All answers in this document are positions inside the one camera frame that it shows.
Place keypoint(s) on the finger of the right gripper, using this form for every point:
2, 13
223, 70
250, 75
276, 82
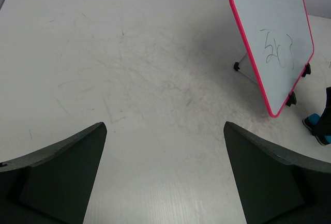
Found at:
321, 129

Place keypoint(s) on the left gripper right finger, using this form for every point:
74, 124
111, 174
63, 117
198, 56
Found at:
275, 184

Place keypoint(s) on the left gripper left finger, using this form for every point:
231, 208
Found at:
53, 184

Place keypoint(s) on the blue whiteboard eraser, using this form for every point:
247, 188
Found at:
309, 122

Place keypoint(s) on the pink framed whiteboard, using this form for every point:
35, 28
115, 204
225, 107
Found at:
279, 43

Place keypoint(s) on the black whiteboard foot clip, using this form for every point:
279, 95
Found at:
307, 70
292, 100

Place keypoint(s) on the black stand leg foot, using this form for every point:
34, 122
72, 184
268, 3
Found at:
236, 66

